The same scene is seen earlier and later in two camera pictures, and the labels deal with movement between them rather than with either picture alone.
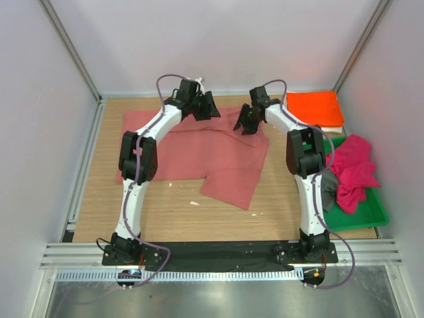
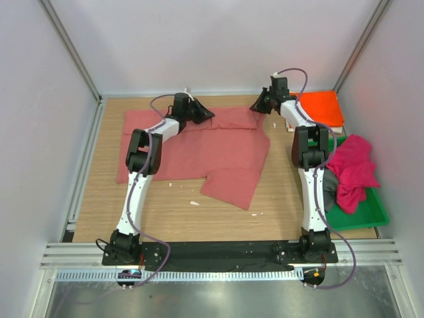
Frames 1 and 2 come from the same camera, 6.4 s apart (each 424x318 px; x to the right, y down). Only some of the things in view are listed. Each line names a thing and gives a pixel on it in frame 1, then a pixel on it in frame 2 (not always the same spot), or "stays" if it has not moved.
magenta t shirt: [351, 163] stays
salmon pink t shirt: [230, 161] stays
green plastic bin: [370, 213] stays
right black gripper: [249, 128] -> [258, 106]
